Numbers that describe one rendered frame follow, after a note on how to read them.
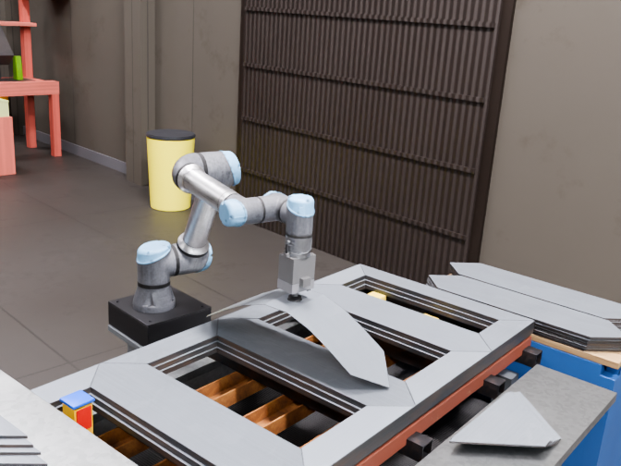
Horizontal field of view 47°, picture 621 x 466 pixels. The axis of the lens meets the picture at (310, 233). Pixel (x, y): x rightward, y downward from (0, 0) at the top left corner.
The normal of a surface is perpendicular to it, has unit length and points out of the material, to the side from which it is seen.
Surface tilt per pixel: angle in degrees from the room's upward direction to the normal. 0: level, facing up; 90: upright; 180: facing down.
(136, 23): 90
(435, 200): 90
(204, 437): 0
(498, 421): 0
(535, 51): 90
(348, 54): 90
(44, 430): 0
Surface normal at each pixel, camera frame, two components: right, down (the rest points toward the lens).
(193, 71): -0.72, 0.17
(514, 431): 0.07, -0.95
